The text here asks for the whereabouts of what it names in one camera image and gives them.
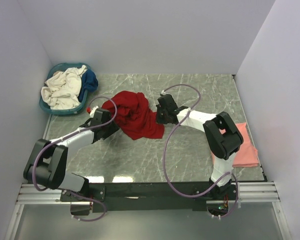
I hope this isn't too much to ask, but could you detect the red t shirt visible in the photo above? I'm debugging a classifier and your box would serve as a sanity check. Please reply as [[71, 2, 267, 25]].
[[101, 90, 165, 140]]

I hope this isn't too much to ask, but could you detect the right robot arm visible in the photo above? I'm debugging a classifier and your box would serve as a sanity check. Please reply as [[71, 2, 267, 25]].
[[156, 94, 244, 200]]

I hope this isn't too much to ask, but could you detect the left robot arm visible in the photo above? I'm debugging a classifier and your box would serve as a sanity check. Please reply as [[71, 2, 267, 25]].
[[23, 108, 120, 201]]

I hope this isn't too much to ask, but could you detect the blue t shirt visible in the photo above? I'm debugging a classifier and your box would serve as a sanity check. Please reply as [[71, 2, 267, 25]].
[[78, 69, 99, 102]]

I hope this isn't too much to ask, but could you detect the cream white t shirt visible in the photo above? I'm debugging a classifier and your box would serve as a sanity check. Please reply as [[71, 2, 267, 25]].
[[41, 65, 88, 110]]

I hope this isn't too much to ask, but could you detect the teal laundry basket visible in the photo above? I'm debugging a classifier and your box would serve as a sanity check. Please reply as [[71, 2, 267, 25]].
[[39, 62, 91, 115]]

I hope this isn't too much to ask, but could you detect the black base beam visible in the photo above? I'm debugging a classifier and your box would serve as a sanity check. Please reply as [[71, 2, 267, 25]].
[[60, 181, 238, 216]]

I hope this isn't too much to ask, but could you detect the folded pink t shirt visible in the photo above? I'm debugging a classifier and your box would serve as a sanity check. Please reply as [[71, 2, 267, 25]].
[[210, 122, 260, 169]]

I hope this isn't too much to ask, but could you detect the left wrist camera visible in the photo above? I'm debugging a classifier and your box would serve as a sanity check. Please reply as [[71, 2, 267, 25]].
[[86, 106, 99, 118]]

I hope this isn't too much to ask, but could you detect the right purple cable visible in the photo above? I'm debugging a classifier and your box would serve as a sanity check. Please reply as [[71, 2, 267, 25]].
[[162, 84, 240, 221]]

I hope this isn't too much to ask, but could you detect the purple cable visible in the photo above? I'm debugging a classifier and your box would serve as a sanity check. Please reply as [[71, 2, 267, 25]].
[[162, 84, 240, 221], [32, 95, 118, 223]]

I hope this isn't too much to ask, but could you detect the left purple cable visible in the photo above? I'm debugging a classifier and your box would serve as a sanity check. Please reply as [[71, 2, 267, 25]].
[[32, 95, 118, 223]]

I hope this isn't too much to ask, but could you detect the aluminium rail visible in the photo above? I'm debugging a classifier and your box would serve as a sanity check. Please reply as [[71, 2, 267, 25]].
[[16, 182, 281, 205]]

